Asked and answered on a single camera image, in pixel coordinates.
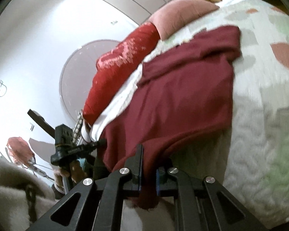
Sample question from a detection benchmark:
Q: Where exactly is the pale patchwork quilted bedspread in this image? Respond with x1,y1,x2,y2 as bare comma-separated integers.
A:
159,0,289,229

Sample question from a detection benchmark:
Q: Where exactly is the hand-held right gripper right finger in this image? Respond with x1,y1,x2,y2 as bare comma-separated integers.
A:
155,157,265,231

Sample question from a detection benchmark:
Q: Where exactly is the white bead string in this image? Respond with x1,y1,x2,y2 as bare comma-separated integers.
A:
72,109,85,147

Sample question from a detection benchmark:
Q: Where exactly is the pink corduroy pillow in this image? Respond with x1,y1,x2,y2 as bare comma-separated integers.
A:
148,0,219,40

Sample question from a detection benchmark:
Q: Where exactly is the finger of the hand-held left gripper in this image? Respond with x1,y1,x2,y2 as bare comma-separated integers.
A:
27,109,56,136
73,138,107,152

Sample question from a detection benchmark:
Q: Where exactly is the red embroidered bolster pillow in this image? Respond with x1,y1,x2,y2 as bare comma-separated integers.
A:
83,22,160,127

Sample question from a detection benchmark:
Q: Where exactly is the person's left hand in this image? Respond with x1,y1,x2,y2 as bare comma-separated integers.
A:
54,160,87,191

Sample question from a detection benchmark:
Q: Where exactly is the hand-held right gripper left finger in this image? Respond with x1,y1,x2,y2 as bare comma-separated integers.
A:
37,144,145,231

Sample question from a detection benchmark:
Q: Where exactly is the red garment on hanger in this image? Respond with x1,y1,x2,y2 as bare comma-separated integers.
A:
6,137,36,167

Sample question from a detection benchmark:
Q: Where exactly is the person's left forearm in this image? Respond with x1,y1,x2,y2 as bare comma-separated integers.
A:
0,157,63,231

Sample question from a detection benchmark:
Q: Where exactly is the maroon fleece garment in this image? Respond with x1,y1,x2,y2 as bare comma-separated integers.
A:
102,25,242,210

